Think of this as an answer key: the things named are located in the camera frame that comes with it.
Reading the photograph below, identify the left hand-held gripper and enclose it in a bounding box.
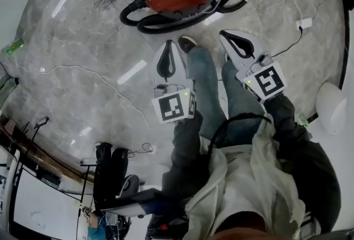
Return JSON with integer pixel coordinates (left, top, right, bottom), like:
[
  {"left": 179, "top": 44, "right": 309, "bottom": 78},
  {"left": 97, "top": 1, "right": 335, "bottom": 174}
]
[{"left": 150, "top": 40, "right": 197, "bottom": 124}]

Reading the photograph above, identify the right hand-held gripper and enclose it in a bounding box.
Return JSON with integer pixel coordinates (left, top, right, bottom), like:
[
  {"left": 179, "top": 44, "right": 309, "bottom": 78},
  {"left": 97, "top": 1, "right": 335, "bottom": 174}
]
[{"left": 220, "top": 29, "right": 287, "bottom": 103}]

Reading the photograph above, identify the person's right forearm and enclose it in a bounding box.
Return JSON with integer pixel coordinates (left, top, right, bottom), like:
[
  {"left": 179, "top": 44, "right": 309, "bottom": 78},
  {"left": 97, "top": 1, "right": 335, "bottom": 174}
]
[{"left": 262, "top": 93, "right": 313, "bottom": 156}]

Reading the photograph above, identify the person's left forearm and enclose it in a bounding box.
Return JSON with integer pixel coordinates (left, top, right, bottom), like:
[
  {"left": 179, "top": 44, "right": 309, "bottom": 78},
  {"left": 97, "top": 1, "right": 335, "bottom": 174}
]
[{"left": 162, "top": 110, "right": 205, "bottom": 187}]

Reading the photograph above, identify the person's left dark shoe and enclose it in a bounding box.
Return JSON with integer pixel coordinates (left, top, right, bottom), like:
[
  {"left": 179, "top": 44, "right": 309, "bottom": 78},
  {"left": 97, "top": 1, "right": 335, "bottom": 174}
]
[{"left": 176, "top": 35, "right": 199, "bottom": 54}]

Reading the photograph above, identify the person's left leg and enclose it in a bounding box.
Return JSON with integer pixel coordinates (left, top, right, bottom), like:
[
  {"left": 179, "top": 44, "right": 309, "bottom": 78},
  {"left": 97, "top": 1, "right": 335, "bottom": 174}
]
[{"left": 186, "top": 45, "right": 230, "bottom": 148}]

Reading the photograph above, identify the person's leg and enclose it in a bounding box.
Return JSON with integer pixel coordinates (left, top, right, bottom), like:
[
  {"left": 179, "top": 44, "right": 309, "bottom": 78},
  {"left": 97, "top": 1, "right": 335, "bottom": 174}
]
[
  {"left": 186, "top": 45, "right": 230, "bottom": 148},
  {"left": 221, "top": 60, "right": 268, "bottom": 148}
]

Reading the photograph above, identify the white paper piece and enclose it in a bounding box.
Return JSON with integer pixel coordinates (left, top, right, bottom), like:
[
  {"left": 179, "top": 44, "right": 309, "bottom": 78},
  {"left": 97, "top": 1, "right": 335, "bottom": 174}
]
[{"left": 204, "top": 13, "right": 225, "bottom": 26}]

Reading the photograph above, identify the person's right leg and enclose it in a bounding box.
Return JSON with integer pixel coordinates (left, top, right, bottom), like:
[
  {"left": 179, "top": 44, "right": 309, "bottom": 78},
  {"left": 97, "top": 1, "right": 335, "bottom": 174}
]
[{"left": 221, "top": 60, "right": 268, "bottom": 148}]

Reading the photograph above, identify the white power adapter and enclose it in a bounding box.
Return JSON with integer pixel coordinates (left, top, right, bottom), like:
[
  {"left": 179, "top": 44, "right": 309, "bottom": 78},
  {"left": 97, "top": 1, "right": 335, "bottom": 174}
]
[{"left": 295, "top": 17, "right": 313, "bottom": 30}]

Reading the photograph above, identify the green plastic bottle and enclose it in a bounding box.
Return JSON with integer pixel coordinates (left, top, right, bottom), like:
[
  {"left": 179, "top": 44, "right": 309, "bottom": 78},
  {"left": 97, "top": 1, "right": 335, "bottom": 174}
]
[
  {"left": 298, "top": 113, "right": 310, "bottom": 128},
  {"left": 5, "top": 39, "right": 25, "bottom": 54}
]

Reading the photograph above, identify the white rounded fixture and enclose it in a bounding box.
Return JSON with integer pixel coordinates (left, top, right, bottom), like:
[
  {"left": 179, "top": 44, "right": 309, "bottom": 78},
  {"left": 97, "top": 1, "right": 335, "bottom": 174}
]
[{"left": 315, "top": 81, "right": 348, "bottom": 136}]

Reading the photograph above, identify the person's white jacket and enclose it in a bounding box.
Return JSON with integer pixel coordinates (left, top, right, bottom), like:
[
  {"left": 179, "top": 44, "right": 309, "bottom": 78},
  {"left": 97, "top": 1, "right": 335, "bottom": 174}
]
[{"left": 184, "top": 121, "right": 308, "bottom": 240}]

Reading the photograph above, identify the black tripod stand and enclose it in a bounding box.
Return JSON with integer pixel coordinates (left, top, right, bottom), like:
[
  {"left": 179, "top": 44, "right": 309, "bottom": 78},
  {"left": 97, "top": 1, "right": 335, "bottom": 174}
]
[{"left": 20, "top": 116, "right": 50, "bottom": 143}]

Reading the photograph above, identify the brown wooden table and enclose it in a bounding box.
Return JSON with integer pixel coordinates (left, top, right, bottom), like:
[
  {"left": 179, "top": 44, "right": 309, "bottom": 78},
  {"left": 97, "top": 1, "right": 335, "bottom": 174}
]
[{"left": 0, "top": 116, "right": 96, "bottom": 190}]

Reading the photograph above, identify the white whiteboard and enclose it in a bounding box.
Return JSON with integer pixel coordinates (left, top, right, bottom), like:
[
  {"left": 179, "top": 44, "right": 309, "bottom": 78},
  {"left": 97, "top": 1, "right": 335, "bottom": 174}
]
[{"left": 9, "top": 164, "right": 93, "bottom": 240}]

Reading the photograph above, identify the thick black body cable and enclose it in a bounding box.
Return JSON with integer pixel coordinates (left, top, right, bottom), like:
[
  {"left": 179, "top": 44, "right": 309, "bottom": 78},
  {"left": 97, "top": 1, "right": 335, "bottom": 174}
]
[{"left": 206, "top": 113, "right": 273, "bottom": 162}]

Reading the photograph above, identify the thin black looped cable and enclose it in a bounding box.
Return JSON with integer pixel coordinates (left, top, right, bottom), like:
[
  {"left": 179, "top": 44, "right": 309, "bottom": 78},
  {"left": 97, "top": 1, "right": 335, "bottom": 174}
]
[{"left": 127, "top": 142, "right": 154, "bottom": 157}]

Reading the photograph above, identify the long white floor cable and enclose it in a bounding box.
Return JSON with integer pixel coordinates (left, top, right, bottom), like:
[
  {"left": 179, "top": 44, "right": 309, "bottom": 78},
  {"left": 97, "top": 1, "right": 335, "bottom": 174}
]
[{"left": 5, "top": 52, "right": 152, "bottom": 131}]

